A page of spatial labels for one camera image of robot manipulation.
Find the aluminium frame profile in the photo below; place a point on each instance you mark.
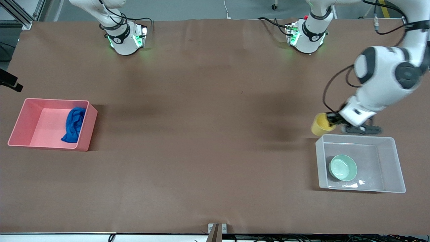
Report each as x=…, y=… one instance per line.
x=23, y=16

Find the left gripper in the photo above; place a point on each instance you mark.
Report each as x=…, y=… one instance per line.
x=333, y=118

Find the blue cloth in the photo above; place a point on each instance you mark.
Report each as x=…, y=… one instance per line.
x=74, y=124

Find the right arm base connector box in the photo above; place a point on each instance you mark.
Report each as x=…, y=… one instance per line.
x=139, y=37

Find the yellow cup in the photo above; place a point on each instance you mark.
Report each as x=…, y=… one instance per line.
x=319, y=127

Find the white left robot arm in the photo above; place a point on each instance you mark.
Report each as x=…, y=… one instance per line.
x=383, y=77

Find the pale green bowl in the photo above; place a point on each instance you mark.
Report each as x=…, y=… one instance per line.
x=342, y=168

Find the clear plastic box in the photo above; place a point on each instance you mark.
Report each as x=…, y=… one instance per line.
x=389, y=168

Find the pink plastic box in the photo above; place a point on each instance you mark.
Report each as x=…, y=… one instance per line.
x=40, y=124

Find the small aluminium corner bracket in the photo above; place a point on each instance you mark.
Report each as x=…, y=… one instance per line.
x=406, y=21

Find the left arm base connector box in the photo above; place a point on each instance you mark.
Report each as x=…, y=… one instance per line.
x=292, y=33

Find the metal table bracket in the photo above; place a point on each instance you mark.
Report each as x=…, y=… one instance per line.
x=215, y=233

